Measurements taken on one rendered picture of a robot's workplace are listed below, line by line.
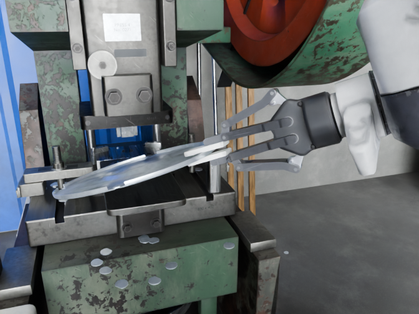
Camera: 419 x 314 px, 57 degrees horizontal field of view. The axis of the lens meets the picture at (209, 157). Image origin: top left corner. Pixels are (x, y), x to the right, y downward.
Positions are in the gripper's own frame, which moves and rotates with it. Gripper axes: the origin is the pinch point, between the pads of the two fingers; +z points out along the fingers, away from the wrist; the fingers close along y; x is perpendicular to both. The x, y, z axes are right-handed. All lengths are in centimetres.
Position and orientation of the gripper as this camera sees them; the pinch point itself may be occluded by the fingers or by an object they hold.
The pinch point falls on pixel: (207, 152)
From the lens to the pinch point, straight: 61.2
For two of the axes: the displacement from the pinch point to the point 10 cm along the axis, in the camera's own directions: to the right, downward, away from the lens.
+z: -8.8, 2.4, 4.1
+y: -3.2, -9.4, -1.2
